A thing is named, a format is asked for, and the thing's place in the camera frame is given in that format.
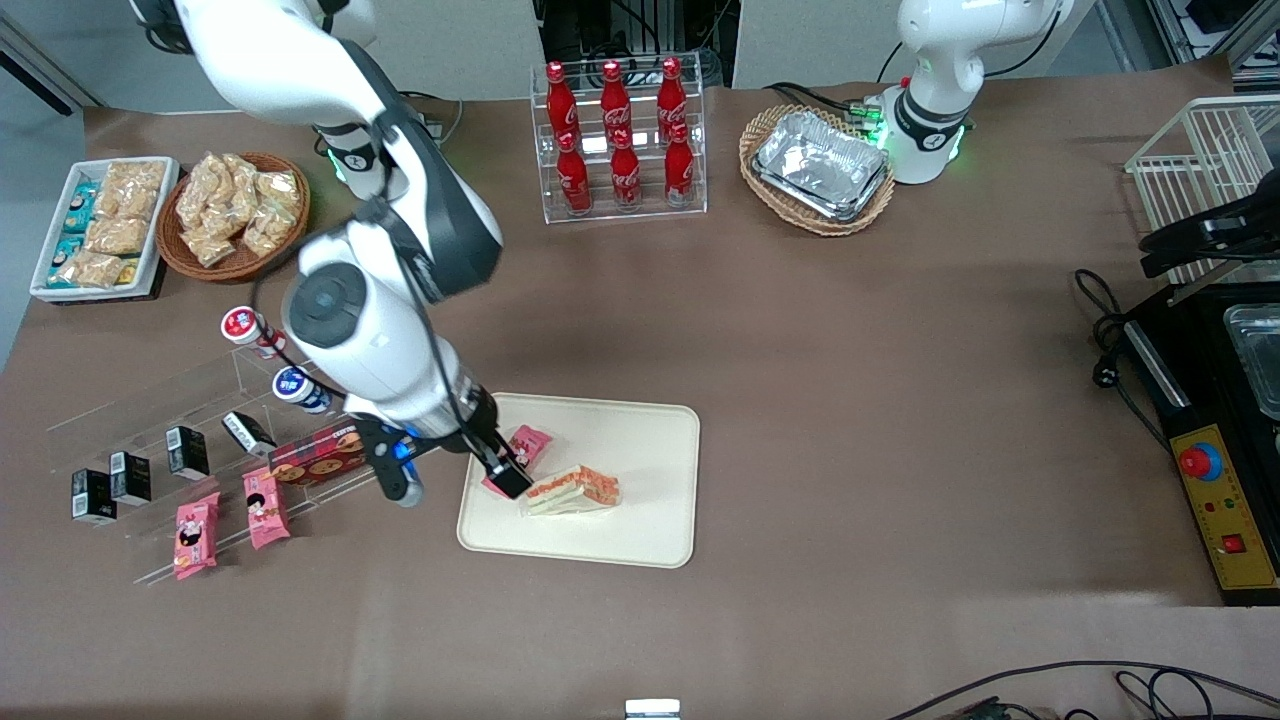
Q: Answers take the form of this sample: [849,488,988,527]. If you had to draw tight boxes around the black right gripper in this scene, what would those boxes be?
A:
[344,384,534,509]

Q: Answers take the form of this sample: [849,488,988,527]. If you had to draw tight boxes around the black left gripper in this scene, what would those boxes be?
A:
[1139,194,1280,280]

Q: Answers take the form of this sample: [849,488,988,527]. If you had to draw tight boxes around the triangle sandwich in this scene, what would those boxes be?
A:
[518,464,622,519]

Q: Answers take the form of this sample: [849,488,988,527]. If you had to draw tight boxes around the steel tray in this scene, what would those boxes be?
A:
[1222,304,1280,421]

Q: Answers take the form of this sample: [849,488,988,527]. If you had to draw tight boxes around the beige plastic tray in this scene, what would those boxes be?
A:
[456,392,701,569]

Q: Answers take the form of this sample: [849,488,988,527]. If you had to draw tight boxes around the aluminium foil tray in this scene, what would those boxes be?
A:
[752,110,892,222]

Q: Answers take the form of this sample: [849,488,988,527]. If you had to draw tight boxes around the pink snack pack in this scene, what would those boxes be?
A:
[173,492,221,581]
[481,425,554,499]
[243,466,292,550]

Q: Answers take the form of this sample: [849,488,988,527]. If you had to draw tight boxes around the red cookie box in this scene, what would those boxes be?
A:
[267,420,441,488]

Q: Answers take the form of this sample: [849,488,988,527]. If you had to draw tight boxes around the black machine with yellow panel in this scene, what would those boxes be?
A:
[1120,280,1280,608]

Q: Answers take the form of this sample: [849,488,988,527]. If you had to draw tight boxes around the blue lid yogurt cup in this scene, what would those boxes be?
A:
[272,366,333,415]

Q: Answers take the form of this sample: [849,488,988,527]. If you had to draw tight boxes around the small black box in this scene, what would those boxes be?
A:
[109,451,153,507]
[71,468,118,526]
[222,410,278,459]
[165,426,211,481]

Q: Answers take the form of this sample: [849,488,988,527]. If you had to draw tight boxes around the red emergency stop button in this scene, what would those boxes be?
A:
[1178,440,1225,482]

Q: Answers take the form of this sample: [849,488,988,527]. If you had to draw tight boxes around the red lid yogurt cup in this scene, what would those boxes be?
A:
[221,305,287,359]

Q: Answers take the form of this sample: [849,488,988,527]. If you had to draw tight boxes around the brown wicker basket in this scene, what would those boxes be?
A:
[155,152,312,283]

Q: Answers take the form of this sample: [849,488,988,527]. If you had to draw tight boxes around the clear acrylic tiered stand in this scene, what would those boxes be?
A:
[45,295,449,588]

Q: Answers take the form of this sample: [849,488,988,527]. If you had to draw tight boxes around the clear acrylic bottle rack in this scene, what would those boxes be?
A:
[530,52,709,225]

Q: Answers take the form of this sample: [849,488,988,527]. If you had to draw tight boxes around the red cola bottle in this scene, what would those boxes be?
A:
[657,57,690,136]
[556,130,593,214]
[600,60,633,141]
[664,122,696,204]
[545,62,582,143]
[610,130,642,209]

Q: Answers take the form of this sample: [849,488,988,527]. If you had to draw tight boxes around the brown table cover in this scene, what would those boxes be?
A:
[0,55,1280,720]

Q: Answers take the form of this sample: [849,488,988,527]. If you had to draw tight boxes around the light wicker basket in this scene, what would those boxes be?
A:
[738,104,897,237]

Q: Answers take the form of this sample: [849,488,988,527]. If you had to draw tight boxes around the white rectangular dish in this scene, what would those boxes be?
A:
[29,157,182,302]

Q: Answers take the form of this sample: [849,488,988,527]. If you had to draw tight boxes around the tan cracker pack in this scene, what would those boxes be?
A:
[85,215,151,257]
[58,250,137,289]
[103,160,167,217]

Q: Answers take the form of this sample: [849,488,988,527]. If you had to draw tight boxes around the white wire basket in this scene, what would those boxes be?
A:
[1125,95,1280,293]

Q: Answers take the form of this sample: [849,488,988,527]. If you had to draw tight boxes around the black power cable with plug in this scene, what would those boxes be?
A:
[1072,268,1173,453]

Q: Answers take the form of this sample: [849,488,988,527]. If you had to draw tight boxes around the grey cable at arm base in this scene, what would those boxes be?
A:
[400,92,467,151]

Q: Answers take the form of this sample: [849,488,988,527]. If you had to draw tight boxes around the black cable at arm base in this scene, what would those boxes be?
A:
[765,80,883,127]

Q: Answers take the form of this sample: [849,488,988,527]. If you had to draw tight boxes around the black cables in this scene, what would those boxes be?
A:
[885,660,1280,720]

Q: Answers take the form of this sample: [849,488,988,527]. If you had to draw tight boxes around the dark cable cluster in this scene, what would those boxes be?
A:
[535,0,739,89]

